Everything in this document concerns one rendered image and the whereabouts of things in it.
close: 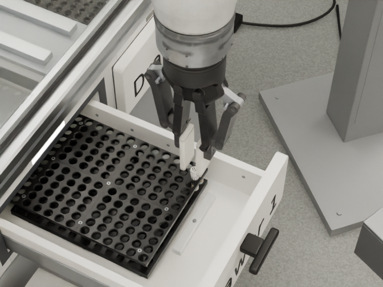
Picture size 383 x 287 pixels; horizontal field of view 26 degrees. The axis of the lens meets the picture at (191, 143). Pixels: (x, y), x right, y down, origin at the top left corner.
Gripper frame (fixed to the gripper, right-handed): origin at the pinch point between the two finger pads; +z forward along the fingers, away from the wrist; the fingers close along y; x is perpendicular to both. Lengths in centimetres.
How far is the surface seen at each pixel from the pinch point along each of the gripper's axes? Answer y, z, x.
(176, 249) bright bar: 1.7, 11.3, -8.8
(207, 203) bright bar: 1.9, 11.3, 0.0
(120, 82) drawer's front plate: -18.4, 5.9, 10.5
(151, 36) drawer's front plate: -17.8, 3.6, 19.4
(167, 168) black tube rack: -4.2, 6.1, -0.5
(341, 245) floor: 13, 96, 55
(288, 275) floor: 5, 96, 41
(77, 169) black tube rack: -15.4, 6.0, -6.5
